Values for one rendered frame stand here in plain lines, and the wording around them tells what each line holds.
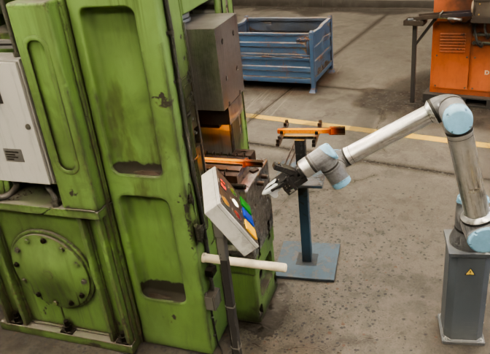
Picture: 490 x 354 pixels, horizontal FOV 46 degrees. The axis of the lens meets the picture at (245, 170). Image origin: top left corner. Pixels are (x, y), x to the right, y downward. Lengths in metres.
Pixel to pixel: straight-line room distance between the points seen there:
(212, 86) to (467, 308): 1.74
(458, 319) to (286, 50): 4.25
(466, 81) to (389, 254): 2.78
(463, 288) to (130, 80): 1.95
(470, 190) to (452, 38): 3.66
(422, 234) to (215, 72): 2.13
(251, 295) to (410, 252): 1.22
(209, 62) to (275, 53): 4.17
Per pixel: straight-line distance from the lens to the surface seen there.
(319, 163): 2.58
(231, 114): 2.88
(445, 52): 6.29
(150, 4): 2.49
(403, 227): 4.32
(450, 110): 2.55
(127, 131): 2.83
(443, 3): 6.20
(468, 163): 2.66
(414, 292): 3.75
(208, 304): 3.16
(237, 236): 2.44
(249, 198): 3.02
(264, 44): 6.89
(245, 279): 3.34
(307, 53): 6.73
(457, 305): 3.29
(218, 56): 2.71
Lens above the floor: 2.38
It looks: 27 degrees down
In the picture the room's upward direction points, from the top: 6 degrees counter-clockwise
